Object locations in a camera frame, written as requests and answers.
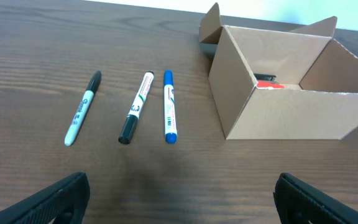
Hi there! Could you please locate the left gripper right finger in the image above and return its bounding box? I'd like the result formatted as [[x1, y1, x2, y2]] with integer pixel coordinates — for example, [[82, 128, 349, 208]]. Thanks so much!
[[273, 173, 358, 224]]

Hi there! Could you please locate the blue whiteboard marker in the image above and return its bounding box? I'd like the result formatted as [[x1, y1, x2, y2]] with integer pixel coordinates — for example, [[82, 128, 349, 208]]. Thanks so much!
[[163, 70, 178, 144]]

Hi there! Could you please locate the red black stapler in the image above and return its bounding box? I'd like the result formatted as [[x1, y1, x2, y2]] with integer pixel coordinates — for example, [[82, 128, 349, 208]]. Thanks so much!
[[254, 73, 285, 89]]

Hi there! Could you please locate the open cardboard box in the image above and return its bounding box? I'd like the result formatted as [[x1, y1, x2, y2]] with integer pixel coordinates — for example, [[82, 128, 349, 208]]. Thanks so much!
[[199, 4, 358, 139]]

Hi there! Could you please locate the black cap Sharpie marker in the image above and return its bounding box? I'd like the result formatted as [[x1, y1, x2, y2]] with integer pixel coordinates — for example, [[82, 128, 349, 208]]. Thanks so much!
[[64, 70, 102, 146]]

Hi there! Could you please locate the black whiteboard marker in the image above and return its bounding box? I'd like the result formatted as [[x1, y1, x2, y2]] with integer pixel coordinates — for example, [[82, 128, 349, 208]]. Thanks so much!
[[118, 71, 154, 144]]

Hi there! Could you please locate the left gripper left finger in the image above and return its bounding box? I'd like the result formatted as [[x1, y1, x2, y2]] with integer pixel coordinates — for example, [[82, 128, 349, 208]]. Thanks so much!
[[0, 172, 90, 224]]

